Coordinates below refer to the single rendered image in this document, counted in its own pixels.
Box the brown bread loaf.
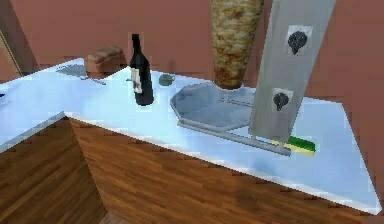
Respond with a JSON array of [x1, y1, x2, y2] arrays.
[[83, 45, 128, 76]]

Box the black wine bottle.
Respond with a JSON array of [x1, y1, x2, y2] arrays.
[[129, 33, 155, 107]]

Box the grey flat object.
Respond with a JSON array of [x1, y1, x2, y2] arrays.
[[55, 63, 88, 78]]

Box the small grey-green round object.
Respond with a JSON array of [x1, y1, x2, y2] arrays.
[[158, 73, 176, 87]]

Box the brown kebab meat cone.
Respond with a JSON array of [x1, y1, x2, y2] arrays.
[[209, 0, 265, 90]]

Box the wooden counter with white top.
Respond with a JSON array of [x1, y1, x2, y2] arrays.
[[0, 57, 383, 224]]

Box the grey kebab machine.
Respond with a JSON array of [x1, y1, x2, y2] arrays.
[[169, 0, 338, 157]]

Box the green and yellow sponge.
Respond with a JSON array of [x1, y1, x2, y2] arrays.
[[272, 135, 317, 157]]

